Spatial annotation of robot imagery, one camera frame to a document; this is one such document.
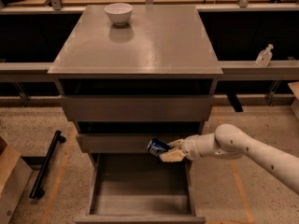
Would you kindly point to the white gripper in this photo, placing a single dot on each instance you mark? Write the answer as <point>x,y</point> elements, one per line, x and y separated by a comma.
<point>190,147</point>

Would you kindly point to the blue pepsi can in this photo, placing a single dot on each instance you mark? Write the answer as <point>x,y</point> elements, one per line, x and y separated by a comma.
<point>157,147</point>

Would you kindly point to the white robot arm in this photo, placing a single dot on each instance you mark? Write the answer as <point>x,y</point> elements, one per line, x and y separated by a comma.
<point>229,142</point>

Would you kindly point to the open grey bottom drawer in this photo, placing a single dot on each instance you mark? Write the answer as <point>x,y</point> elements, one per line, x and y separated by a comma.
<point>138,188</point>

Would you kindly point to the grey drawer cabinet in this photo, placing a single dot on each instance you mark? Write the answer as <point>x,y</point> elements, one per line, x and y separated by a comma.
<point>163,51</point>

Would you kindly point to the grey middle drawer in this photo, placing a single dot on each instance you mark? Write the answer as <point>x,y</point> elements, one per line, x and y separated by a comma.
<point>113,143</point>

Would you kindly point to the grey top drawer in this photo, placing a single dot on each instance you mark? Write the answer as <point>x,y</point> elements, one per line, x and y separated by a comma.
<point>139,109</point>

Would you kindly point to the clear pump dispenser bottle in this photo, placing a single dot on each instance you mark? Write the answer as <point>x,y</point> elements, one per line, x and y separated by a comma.
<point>265,56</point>

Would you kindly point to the black metal bar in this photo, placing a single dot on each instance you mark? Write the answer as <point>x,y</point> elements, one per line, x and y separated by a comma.
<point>37,191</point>

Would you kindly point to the white ceramic bowl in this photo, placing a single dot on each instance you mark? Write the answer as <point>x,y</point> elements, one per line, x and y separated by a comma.
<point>119,13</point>

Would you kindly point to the cardboard box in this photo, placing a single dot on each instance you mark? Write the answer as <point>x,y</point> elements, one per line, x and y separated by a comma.
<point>14,176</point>

